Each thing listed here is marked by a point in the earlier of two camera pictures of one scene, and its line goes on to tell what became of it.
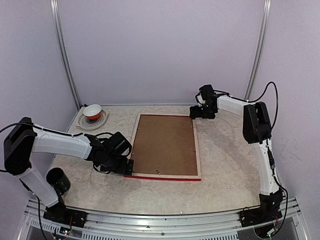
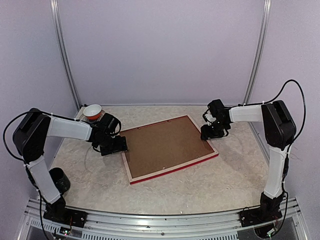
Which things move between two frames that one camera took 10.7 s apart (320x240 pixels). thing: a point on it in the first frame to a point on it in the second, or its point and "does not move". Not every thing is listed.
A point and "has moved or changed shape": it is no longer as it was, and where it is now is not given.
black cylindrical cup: (56, 177) does not move
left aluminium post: (57, 29) does not move
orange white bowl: (92, 112) does not move
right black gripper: (195, 110) to (205, 132)
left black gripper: (122, 170) to (121, 145)
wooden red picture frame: (165, 147) has moved or changed shape
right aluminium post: (263, 37) does not move
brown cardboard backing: (164, 144) has moved or changed shape
